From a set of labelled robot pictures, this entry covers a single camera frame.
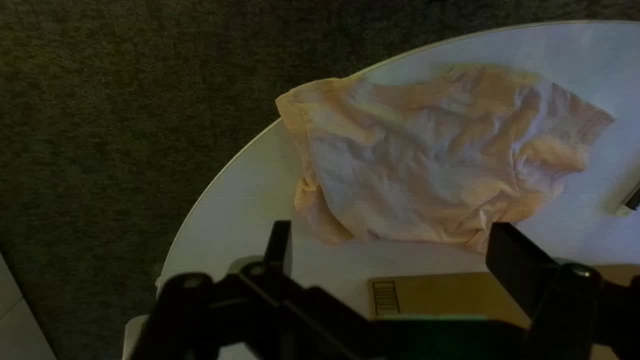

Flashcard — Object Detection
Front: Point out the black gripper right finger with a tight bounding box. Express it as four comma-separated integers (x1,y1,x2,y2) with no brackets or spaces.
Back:
483,222,640,360

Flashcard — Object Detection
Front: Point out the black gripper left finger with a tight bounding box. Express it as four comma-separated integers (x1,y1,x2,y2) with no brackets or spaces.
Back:
127,219,375,360

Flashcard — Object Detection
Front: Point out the dark marker pen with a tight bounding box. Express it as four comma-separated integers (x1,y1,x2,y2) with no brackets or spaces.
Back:
610,180,640,219

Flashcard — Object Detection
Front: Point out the peach shirt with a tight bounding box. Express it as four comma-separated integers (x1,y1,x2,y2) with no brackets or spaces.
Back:
273,62,615,256

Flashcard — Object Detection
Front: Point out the brown cardboard box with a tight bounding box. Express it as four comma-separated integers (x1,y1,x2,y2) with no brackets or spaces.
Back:
363,264,640,325

